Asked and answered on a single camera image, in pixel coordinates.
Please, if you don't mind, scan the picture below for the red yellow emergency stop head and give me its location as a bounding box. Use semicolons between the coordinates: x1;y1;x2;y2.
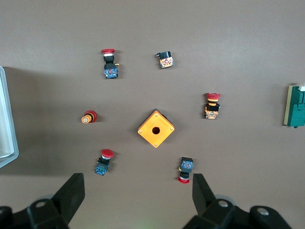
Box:
81;110;97;124

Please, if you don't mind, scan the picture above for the orange button enclosure box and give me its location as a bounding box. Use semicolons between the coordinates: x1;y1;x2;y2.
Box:
137;108;175;149

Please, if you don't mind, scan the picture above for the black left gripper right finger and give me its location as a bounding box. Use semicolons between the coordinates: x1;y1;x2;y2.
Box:
182;173;293;229

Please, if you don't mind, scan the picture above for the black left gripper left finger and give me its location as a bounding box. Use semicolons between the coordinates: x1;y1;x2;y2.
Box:
0;173;86;229

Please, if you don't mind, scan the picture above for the red mushroom button blue block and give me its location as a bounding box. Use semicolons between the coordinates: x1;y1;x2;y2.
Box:
101;48;120;79
177;156;194;185
94;149;114;177

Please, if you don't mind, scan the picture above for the white grooved plastic tray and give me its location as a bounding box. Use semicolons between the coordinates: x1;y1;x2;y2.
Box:
0;66;19;169

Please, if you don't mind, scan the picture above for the orange black contact block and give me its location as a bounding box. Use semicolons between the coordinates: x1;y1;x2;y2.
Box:
154;51;174;69

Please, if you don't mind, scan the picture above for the red emergency stop orange block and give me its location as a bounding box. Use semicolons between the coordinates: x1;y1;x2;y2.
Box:
203;92;221;120

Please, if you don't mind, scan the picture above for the green load switch white handle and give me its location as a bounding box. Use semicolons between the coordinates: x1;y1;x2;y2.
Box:
283;83;305;129

